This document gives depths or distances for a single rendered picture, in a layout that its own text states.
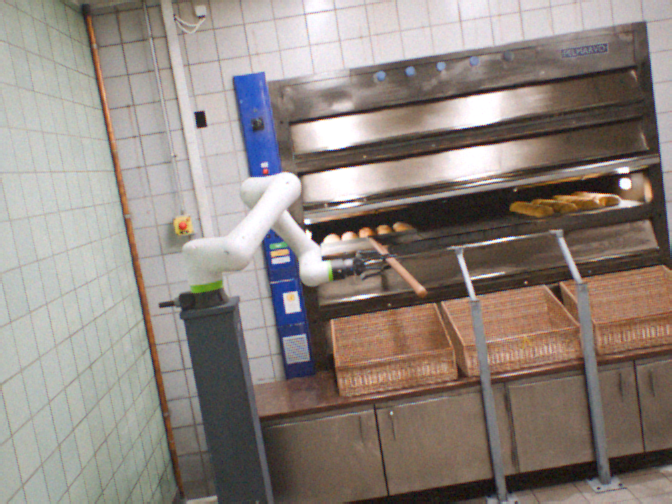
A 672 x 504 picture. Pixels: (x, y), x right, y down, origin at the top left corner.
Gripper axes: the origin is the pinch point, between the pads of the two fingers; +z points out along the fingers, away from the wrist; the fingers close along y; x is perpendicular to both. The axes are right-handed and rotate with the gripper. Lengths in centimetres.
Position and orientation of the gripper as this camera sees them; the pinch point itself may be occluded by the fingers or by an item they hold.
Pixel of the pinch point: (390, 260)
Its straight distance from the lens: 321.1
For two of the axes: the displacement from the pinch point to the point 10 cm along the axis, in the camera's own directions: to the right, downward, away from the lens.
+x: 0.5, 1.2, -9.9
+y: 1.6, 9.8, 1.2
